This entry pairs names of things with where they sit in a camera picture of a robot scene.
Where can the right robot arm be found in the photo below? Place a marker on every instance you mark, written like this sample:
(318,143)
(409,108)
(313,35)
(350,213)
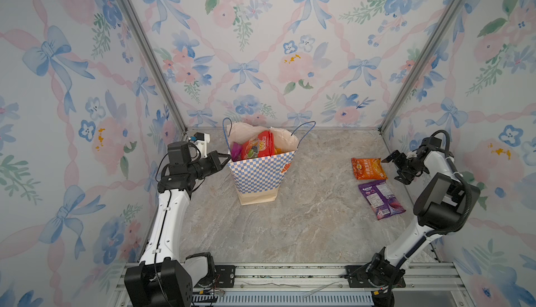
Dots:
(442,208)

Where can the orange chip snack packet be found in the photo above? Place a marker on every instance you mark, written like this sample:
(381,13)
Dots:
(368,169)

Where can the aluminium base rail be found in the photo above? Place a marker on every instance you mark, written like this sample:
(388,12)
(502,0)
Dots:
(326,284)

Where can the left aluminium corner post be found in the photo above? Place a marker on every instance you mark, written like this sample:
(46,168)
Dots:
(132,18)

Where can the purple small snack packet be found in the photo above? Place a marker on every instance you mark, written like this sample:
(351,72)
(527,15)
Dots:
(381,199)

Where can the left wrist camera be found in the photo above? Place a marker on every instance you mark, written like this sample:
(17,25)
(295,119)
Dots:
(201,141)

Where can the blue checkered paper bag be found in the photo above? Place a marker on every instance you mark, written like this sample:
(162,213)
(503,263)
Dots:
(258,180)

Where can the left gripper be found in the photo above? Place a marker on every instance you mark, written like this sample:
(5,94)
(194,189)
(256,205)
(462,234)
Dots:
(216,165)

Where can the red fruit candy bag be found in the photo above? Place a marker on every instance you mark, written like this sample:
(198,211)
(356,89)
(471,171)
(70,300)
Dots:
(259,146)

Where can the right aluminium corner post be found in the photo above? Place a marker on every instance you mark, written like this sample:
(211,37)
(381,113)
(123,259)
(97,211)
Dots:
(433,42)

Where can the purple grape candy bag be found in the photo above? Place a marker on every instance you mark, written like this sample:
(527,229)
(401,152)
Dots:
(236,152)

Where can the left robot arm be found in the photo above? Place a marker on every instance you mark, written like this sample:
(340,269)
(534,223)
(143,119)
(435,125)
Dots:
(160,279)

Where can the aluminium corner post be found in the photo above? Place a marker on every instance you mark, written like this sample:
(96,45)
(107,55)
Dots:
(132,18)
(433,42)

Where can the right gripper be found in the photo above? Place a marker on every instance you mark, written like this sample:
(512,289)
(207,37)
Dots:
(406,178)

